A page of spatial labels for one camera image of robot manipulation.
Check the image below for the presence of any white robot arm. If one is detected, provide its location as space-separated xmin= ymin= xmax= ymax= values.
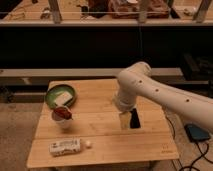
xmin=115 ymin=62 xmax=213 ymax=134

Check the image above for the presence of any black smartphone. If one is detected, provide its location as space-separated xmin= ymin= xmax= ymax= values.
xmin=130 ymin=109 xmax=141 ymax=128

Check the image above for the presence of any wooden table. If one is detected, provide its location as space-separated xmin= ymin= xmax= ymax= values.
xmin=27 ymin=79 xmax=179 ymax=169

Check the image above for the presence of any long metal shelf bench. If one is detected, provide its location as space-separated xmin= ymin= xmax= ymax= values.
xmin=0 ymin=67 xmax=184 ymax=79

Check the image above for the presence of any red object in cup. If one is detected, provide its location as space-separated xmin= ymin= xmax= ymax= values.
xmin=54 ymin=107 xmax=72 ymax=119

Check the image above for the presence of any white labelled plastic bottle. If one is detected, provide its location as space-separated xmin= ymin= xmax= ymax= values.
xmin=49 ymin=138 xmax=93 ymax=157

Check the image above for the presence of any white block in bowl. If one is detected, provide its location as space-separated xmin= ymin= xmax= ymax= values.
xmin=54 ymin=92 xmax=73 ymax=106

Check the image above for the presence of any black foot pedal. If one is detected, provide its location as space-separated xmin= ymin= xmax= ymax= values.
xmin=184 ymin=124 xmax=211 ymax=142

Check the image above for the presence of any green round bowl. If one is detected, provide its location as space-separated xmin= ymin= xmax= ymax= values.
xmin=45 ymin=84 xmax=77 ymax=109

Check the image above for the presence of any black floor cable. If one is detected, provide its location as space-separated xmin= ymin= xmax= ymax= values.
xmin=165 ymin=116 xmax=213 ymax=171

